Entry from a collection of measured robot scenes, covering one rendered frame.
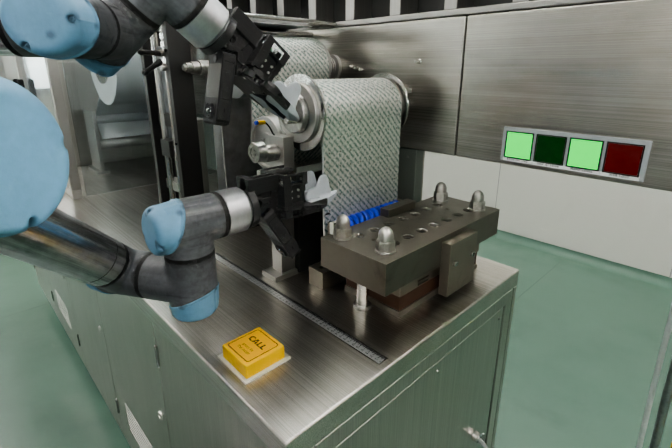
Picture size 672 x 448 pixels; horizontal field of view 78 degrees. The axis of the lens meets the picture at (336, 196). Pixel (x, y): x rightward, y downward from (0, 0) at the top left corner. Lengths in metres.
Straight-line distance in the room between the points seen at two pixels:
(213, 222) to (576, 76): 0.68
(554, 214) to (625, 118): 2.64
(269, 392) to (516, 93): 0.70
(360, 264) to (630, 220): 2.77
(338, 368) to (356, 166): 0.40
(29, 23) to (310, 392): 0.55
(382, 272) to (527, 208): 2.90
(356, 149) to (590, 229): 2.73
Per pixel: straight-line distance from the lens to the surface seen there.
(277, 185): 0.72
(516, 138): 0.92
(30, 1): 0.54
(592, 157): 0.88
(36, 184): 0.39
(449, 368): 0.89
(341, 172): 0.84
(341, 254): 0.76
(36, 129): 0.40
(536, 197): 3.50
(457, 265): 0.85
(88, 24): 0.55
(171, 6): 0.66
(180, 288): 0.68
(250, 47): 0.73
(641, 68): 0.86
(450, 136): 1.00
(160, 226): 0.62
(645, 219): 3.34
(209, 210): 0.65
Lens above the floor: 1.34
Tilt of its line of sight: 17 degrees down
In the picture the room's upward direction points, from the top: straight up
